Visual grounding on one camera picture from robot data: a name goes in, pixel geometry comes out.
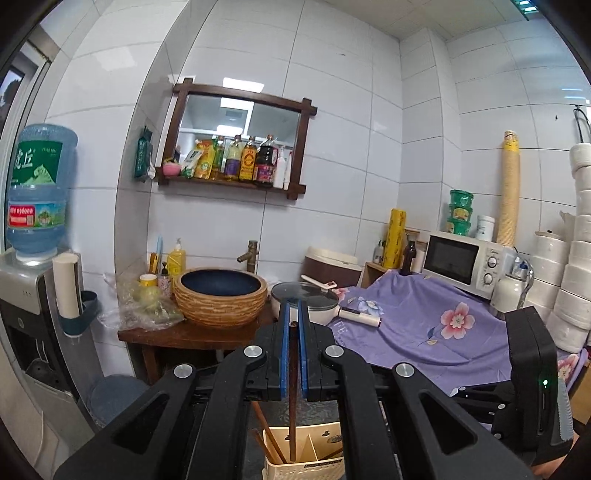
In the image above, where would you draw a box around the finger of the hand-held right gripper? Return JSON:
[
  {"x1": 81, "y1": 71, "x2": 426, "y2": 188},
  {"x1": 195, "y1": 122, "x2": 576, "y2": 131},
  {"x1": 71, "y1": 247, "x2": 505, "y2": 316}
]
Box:
[
  {"x1": 466, "y1": 401, "x2": 510, "y2": 424},
  {"x1": 455, "y1": 383, "x2": 511, "y2": 402}
]

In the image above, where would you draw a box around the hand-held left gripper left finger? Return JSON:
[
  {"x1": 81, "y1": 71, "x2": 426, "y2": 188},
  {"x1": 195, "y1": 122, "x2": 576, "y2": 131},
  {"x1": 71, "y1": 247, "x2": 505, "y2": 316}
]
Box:
[{"x1": 53, "y1": 302, "x2": 291, "y2": 480}]

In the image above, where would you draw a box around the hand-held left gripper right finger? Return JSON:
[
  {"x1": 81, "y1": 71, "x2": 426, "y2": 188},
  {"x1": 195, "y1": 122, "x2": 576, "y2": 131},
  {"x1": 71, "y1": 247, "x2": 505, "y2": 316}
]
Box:
[{"x1": 298, "y1": 301, "x2": 539, "y2": 480}]

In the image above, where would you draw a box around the cream perforated utensil holder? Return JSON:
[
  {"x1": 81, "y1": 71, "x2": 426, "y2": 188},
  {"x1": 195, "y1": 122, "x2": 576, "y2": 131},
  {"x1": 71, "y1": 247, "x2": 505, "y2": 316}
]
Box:
[{"x1": 262, "y1": 425, "x2": 346, "y2": 480}]

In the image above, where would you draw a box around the person's right forearm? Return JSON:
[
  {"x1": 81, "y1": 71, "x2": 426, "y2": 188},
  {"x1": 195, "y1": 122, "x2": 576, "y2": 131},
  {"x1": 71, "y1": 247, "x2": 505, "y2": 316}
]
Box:
[{"x1": 531, "y1": 455, "x2": 568, "y2": 480}]

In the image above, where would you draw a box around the white frying pan with lid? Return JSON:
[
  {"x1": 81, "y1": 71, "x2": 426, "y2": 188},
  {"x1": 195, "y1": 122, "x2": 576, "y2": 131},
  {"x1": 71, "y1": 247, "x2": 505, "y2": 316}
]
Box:
[{"x1": 270, "y1": 281, "x2": 383, "y2": 329}]

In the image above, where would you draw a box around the white rice paddle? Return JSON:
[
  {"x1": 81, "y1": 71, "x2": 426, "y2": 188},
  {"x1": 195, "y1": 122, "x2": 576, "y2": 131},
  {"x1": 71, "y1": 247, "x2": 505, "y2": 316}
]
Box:
[{"x1": 301, "y1": 274, "x2": 338, "y2": 291}]

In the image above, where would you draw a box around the woven pattern wash basin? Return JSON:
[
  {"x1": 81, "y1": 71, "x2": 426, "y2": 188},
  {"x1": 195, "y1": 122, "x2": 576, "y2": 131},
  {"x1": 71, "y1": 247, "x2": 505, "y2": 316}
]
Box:
[{"x1": 173, "y1": 268, "x2": 269, "y2": 328}]

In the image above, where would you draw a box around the white thermos jug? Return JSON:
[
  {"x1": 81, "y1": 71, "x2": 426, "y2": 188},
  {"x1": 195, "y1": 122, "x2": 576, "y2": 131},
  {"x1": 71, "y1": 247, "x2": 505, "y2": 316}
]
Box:
[{"x1": 490, "y1": 272, "x2": 529, "y2": 315}]

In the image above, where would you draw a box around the brown white rice cooker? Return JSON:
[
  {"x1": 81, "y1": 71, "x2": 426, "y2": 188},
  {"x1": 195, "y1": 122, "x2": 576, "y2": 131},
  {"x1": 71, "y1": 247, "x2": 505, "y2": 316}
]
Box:
[{"x1": 303, "y1": 247, "x2": 363, "y2": 289}]

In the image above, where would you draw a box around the purple floral cloth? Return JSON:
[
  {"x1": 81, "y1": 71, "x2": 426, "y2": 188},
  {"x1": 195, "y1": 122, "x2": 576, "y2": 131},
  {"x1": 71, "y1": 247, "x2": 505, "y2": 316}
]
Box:
[{"x1": 328, "y1": 270, "x2": 591, "y2": 384}]

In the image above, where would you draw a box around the bronze faucet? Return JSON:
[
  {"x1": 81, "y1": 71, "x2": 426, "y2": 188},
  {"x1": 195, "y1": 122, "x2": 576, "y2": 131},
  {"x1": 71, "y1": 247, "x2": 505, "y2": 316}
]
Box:
[{"x1": 237, "y1": 240, "x2": 260, "y2": 273}]

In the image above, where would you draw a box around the wooden box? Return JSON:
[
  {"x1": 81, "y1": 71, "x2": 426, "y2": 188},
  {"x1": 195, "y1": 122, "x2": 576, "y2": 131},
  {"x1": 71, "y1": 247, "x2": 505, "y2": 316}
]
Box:
[{"x1": 360, "y1": 261, "x2": 389, "y2": 289}]

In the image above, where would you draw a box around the stack of toilet paper rolls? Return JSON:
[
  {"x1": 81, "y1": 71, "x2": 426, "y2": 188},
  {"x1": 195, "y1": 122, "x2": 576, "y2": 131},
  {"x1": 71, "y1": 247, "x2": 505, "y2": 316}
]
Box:
[{"x1": 531, "y1": 143, "x2": 591, "y2": 354}]

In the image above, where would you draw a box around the brown wooden washstand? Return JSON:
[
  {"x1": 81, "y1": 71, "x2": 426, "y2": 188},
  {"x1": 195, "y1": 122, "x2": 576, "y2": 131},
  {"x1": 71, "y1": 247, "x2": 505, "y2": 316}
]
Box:
[{"x1": 117, "y1": 300, "x2": 278, "y2": 384}]

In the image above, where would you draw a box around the white microwave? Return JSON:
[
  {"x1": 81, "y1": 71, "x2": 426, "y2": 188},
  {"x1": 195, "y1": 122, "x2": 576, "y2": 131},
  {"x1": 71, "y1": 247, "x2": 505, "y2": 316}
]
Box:
[{"x1": 422, "y1": 231, "x2": 513, "y2": 298}]

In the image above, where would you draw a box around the yellow soap pump bottle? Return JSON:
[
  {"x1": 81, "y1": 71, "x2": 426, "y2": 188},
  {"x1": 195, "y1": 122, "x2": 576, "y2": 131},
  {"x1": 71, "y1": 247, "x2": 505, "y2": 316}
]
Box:
[{"x1": 166, "y1": 237, "x2": 188, "y2": 289}]

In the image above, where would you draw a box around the brown glass bottle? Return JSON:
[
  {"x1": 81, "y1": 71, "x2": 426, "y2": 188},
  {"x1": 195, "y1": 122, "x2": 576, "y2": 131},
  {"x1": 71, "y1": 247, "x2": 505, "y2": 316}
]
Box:
[{"x1": 400, "y1": 234, "x2": 417, "y2": 276}]

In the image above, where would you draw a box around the yellow roll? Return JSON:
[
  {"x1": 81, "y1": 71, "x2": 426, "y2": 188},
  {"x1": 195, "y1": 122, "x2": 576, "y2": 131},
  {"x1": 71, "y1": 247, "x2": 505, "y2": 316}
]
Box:
[{"x1": 382, "y1": 209, "x2": 407, "y2": 271}]

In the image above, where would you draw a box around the clear plastic bag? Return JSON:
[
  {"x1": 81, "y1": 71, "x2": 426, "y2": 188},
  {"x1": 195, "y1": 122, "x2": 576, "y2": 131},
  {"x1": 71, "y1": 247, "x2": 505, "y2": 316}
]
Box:
[{"x1": 99, "y1": 272, "x2": 185, "y2": 330}]

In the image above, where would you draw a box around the tall stack of paper cups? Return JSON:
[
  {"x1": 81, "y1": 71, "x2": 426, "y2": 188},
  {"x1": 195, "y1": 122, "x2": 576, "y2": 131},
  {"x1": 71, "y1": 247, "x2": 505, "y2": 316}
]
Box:
[{"x1": 496, "y1": 130, "x2": 522, "y2": 247}]

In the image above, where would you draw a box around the dark soy sauce bottle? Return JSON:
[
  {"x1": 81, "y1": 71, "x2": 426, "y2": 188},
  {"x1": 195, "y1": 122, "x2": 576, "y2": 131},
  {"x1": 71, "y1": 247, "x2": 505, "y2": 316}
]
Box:
[{"x1": 254, "y1": 135, "x2": 279, "y2": 188}]

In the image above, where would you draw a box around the amber bottle orange label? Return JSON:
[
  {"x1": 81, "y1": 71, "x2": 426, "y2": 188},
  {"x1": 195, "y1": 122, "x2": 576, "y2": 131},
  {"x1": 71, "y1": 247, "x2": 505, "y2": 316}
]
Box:
[{"x1": 239, "y1": 136, "x2": 258, "y2": 183}]

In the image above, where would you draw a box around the oil bottle purple label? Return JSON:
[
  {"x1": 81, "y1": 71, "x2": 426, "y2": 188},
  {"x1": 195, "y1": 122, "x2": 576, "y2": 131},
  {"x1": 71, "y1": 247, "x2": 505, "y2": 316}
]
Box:
[{"x1": 224, "y1": 135, "x2": 245, "y2": 182}]

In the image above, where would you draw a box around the teal cup holder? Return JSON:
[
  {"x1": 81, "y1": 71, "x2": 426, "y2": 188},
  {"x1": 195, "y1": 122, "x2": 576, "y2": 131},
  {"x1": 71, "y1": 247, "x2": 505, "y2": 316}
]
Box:
[{"x1": 60, "y1": 291, "x2": 99, "y2": 337}]

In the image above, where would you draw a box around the yellow packet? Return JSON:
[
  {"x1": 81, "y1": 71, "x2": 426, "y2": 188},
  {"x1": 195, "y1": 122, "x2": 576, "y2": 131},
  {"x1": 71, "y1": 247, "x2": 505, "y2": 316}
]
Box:
[{"x1": 194, "y1": 141, "x2": 215, "y2": 180}]

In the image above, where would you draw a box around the green white packet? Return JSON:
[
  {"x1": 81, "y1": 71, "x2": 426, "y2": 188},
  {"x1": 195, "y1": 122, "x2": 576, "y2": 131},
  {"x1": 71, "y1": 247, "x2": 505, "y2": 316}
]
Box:
[{"x1": 181, "y1": 150, "x2": 203, "y2": 180}]

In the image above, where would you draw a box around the white paper cup sleeve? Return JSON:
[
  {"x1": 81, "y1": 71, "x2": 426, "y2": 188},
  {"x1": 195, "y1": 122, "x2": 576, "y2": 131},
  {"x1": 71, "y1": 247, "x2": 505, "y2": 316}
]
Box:
[{"x1": 52, "y1": 253, "x2": 83, "y2": 319}]

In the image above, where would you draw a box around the green hanging packet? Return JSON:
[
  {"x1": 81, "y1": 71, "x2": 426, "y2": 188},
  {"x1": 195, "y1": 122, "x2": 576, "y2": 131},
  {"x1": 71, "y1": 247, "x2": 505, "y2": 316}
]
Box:
[{"x1": 134, "y1": 127, "x2": 155, "y2": 181}]

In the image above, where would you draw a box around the wooden framed mirror shelf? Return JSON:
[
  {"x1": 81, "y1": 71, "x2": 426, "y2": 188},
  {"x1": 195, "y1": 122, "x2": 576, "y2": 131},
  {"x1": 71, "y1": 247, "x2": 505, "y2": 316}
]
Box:
[{"x1": 157, "y1": 78, "x2": 318, "y2": 200}]

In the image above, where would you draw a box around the grey water dispenser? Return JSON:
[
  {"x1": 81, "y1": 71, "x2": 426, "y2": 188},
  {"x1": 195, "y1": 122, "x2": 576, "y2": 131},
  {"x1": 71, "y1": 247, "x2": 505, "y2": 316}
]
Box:
[{"x1": 0, "y1": 247, "x2": 102, "y2": 432}]

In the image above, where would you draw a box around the blue water jug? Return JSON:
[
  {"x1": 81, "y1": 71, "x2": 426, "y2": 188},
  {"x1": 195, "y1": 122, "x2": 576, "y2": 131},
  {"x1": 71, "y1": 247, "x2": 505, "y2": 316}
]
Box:
[{"x1": 4, "y1": 124, "x2": 79, "y2": 266}]

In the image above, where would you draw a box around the sliding glass window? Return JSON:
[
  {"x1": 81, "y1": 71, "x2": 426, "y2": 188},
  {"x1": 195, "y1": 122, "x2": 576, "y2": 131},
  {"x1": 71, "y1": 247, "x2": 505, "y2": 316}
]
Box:
[{"x1": 0, "y1": 28, "x2": 51, "y2": 139}]

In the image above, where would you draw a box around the black cable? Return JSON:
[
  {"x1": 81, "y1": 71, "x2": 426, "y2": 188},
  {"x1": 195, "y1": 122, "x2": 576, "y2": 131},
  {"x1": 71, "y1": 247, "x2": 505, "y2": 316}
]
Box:
[{"x1": 574, "y1": 105, "x2": 591, "y2": 141}]

